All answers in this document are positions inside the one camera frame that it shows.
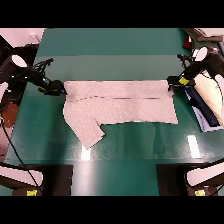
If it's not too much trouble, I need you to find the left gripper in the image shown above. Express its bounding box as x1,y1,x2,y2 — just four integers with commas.
37,78,67,97

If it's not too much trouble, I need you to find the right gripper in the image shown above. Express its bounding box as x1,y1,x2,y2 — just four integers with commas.
166,74,195,93

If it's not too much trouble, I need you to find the cream garment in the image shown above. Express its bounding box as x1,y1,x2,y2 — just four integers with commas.
193,71,224,126

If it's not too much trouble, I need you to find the navy garment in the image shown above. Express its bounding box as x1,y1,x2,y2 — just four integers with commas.
184,86,221,128

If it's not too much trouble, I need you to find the lavender garment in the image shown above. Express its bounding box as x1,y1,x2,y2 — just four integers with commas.
191,105,224,133

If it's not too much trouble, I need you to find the black cable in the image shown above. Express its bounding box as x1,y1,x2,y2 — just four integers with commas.
0,115,45,197

